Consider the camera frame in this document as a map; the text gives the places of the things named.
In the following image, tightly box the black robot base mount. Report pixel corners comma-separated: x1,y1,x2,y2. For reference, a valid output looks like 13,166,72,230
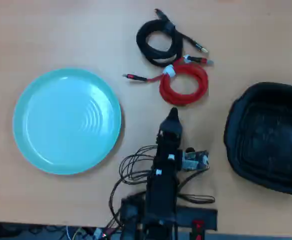
120,193,218,240

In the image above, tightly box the red braided charging cable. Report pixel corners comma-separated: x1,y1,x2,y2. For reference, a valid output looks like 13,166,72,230
122,55,214,106

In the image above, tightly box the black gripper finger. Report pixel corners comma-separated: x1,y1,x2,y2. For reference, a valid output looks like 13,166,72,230
160,107,173,133
171,107,184,133

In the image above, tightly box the green round plate bowl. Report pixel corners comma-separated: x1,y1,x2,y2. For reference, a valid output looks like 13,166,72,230
12,67,123,176

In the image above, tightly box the coloured wire bundle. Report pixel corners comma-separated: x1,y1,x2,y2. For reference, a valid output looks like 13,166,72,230
65,224,123,240

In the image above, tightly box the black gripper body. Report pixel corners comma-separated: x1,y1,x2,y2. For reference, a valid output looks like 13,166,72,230
155,128,184,173

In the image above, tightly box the black plastic bowl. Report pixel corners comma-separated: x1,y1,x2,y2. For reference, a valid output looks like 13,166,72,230
223,81,292,197

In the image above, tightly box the black braided charging cable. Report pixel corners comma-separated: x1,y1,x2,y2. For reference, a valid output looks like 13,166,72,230
136,8,210,68

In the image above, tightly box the red and black clamp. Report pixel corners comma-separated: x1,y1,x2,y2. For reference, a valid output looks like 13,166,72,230
189,219,207,240

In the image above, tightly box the bare wrist camera board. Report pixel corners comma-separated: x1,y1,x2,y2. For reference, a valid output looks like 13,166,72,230
182,147,210,172

